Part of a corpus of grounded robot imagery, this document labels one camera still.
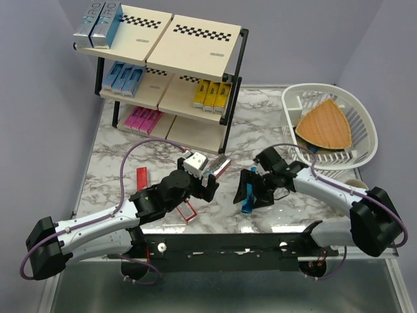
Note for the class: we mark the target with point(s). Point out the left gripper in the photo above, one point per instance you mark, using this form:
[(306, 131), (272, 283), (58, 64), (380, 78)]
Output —
[(206, 193)]

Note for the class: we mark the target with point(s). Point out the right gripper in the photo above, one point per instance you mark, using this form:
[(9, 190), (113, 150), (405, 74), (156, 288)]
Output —
[(242, 192)]

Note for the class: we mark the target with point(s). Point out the blue metallic toothpaste box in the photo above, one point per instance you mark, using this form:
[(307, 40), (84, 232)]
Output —
[(248, 202)]

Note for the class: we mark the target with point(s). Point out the red R&O toothpaste box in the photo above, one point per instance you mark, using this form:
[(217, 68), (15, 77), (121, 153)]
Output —
[(142, 178)]

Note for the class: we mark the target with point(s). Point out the pink toothpaste box back side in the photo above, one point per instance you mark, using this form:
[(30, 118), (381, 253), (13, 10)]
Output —
[(150, 122)]

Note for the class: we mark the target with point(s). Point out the pink toothpaste box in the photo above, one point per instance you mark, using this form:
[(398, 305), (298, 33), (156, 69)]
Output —
[(133, 117), (143, 122), (150, 122)]

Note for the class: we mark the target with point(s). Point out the yellow toothpaste box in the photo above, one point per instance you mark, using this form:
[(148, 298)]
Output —
[(211, 95), (201, 93), (221, 98)]

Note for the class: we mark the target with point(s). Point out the light blue toothpaste box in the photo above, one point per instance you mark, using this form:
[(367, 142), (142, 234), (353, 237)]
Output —
[(133, 81), (121, 79), (112, 76)]

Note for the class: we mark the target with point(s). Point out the silver blue R&O box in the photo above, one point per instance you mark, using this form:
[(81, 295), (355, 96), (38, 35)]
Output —
[(108, 22)]

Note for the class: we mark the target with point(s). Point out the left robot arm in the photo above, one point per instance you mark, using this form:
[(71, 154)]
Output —
[(52, 245)]

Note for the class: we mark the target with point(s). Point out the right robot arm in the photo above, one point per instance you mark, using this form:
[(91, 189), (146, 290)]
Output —
[(372, 223)]

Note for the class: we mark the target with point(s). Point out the beige three-tier shelf rack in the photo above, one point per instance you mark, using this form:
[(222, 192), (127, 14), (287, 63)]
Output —
[(178, 52)]

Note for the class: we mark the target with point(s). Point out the silver red R&O box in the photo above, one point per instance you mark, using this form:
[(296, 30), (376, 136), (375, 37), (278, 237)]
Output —
[(216, 168)]

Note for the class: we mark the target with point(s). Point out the red toothpaste box barcode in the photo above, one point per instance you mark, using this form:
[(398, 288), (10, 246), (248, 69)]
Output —
[(186, 211)]

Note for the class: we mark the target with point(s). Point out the blue ceramic dish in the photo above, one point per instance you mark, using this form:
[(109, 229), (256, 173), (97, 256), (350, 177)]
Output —
[(312, 148)]

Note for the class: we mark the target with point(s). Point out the white plastic dish basket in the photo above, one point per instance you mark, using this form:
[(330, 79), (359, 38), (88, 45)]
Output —
[(297, 100)]

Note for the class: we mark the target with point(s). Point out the woven wicker fan tray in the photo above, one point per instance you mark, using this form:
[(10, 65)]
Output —
[(325, 126)]

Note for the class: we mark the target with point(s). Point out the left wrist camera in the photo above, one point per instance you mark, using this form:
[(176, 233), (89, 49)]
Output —
[(195, 164)]

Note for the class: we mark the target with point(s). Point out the black mounting rail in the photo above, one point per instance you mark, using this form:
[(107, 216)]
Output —
[(227, 252)]

